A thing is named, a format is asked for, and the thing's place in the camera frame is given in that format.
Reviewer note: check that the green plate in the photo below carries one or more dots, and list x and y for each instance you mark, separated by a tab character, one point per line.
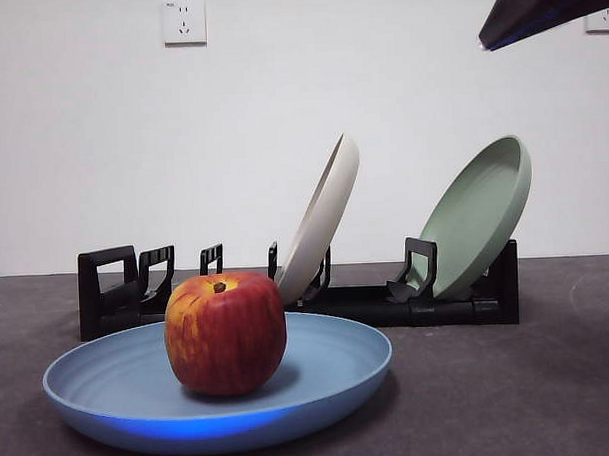
474	222

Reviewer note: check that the white wall socket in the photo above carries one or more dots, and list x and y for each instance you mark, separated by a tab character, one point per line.
184	22
602	25

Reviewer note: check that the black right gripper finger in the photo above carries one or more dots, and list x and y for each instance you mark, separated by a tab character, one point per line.
537	5

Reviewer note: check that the black plate rack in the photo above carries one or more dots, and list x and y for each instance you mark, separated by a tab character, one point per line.
452	313

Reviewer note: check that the beige plate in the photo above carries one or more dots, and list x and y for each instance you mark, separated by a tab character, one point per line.
324	222

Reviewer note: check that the red yellow apple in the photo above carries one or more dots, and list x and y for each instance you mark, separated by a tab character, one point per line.
225	336

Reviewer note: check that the blue plate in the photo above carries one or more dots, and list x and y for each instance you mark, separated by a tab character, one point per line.
114	375

